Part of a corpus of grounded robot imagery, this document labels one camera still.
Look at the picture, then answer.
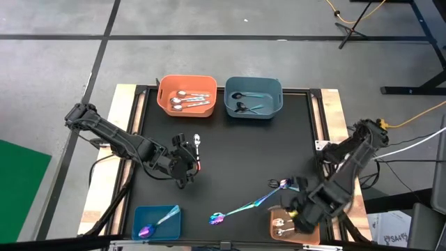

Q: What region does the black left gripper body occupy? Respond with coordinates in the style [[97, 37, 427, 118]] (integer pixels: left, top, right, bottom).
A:
[[153, 132, 195, 191]]

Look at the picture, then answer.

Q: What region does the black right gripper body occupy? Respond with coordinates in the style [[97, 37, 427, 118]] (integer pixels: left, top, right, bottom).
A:
[[291, 188, 335, 234]]

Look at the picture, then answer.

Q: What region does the silver spoon teal patterned handle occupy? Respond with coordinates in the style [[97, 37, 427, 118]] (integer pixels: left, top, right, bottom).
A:
[[169, 96, 207, 106], [171, 100, 212, 112], [176, 90, 211, 99]]

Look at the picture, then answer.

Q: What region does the black spoon teal handle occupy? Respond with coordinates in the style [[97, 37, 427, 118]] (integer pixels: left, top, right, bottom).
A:
[[233, 101, 266, 114], [231, 91, 266, 100]]

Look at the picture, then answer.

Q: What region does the small orange tray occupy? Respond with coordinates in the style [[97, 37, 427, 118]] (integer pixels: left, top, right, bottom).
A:
[[268, 205, 321, 245]]

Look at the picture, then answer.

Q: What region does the small blue tray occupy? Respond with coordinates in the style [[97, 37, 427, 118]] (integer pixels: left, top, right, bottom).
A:
[[131, 204, 183, 241]]

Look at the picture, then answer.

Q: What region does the large orange plastic bin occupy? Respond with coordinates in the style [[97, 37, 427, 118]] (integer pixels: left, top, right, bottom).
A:
[[156, 74, 218, 119]]

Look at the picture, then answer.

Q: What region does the wooden table plank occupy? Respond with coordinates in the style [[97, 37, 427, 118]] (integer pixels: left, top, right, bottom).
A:
[[312, 88, 365, 241], [77, 83, 147, 238]]

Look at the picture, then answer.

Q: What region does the white cardboard box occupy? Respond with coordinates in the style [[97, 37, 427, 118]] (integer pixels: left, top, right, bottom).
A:
[[367, 210, 419, 248]]

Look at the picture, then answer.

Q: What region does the large grey-blue plastic bin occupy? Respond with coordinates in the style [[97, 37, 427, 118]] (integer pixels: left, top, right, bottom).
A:
[[224, 76, 284, 120]]

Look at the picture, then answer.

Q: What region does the grey cabinet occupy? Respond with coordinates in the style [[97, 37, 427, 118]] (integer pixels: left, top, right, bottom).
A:
[[407, 114, 446, 251]]

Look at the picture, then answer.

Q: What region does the green floor mat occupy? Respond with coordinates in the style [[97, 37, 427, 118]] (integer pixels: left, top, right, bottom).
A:
[[0, 139, 52, 245]]

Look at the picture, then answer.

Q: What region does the black tripod stand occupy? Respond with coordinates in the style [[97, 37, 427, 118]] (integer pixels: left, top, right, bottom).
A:
[[334, 0, 374, 50]]

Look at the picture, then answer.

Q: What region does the black aluminium table frame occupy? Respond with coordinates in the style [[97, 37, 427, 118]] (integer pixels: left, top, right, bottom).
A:
[[104, 84, 349, 251]]

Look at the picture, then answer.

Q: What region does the yellow extension cable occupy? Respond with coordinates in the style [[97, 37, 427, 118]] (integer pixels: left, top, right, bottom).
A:
[[378, 100, 446, 129], [325, 0, 387, 25]]

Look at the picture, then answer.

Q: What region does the black cable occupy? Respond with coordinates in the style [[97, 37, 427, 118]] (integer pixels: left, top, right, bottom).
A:
[[358, 132, 446, 196]]

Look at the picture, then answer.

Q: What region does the white cable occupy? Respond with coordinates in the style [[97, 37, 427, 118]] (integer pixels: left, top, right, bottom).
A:
[[371, 125, 446, 160]]

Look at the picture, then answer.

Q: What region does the black desk frame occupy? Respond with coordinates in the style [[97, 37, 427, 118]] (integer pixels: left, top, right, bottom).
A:
[[350, 0, 446, 97]]

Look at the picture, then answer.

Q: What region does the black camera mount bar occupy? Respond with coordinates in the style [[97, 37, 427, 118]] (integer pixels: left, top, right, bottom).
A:
[[0, 234, 349, 251]]

